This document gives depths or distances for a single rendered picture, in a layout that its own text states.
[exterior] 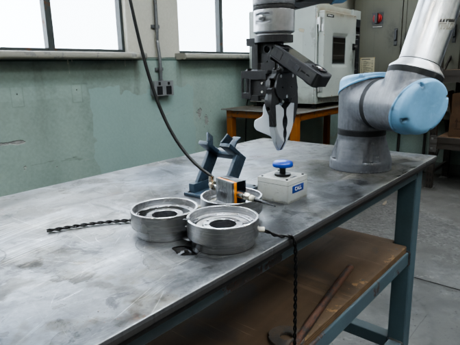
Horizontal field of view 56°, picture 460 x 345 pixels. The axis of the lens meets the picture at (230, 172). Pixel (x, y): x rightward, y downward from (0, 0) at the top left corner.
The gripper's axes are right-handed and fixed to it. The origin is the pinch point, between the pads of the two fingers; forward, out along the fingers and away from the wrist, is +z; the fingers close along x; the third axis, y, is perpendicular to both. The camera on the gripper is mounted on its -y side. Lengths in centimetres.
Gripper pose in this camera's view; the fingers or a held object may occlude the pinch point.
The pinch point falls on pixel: (283, 144)
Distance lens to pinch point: 84.2
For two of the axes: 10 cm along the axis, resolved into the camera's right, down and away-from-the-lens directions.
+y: -7.6, -1.3, 6.3
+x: -6.4, 1.9, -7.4
